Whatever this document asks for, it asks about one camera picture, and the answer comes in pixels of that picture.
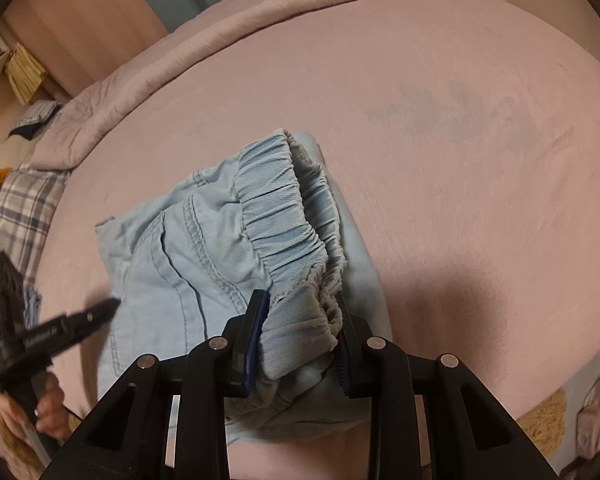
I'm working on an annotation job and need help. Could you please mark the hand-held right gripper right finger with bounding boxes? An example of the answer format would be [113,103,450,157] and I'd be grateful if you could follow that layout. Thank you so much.
[332,294,563,480]

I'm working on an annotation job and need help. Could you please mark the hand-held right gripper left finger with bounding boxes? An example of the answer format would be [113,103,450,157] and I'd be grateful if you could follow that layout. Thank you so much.
[40,289,272,480]

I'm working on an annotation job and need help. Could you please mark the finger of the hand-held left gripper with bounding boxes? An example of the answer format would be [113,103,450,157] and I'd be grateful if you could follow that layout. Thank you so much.
[62,298,122,349]

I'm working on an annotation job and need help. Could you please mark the light blue pants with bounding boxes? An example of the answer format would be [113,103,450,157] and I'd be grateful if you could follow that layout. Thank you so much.
[94,129,394,448]

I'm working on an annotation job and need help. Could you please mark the person's left hand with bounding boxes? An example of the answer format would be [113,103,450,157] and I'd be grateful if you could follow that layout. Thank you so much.
[32,371,72,441]

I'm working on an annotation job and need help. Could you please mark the plaid pillow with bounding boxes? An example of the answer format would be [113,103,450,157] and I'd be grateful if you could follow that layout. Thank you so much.
[0,162,72,323]

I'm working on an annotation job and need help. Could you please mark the small plaid cloth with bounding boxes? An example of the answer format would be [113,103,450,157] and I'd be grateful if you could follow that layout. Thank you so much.
[9,99,64,137]

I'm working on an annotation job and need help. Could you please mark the beige rug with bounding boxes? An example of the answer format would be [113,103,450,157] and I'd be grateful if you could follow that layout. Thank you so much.
[516,387,569,454]

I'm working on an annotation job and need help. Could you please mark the pink bed sheet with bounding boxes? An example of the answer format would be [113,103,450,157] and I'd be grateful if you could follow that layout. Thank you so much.
[30,0,600,480]

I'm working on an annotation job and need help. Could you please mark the pink duvet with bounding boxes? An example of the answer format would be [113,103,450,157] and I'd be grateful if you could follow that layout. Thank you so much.
[32,0,506,169]

